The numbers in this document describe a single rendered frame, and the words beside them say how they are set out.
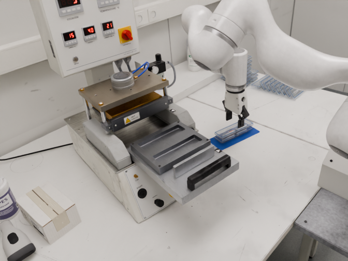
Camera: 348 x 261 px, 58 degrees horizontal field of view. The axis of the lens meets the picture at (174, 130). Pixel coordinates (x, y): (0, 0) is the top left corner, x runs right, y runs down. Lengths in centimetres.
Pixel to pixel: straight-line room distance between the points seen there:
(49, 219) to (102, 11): 71
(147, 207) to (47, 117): 80
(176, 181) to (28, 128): 95
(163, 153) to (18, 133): 87
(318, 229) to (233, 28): 66
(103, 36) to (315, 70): 75
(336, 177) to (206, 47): 65
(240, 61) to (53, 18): 66
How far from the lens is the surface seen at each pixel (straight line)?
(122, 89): 110
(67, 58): 117
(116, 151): 101
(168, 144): 98
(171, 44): 206
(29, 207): 115
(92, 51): 120
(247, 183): 121
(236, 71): 124
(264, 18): 79
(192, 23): 88
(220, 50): 79
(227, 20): 80
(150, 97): 113
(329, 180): 121
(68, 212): 110
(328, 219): 114
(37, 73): 160
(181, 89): 177
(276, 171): 127
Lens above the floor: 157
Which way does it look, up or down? 33 degrees down
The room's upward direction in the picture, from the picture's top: 6 degrees counter-clockwise
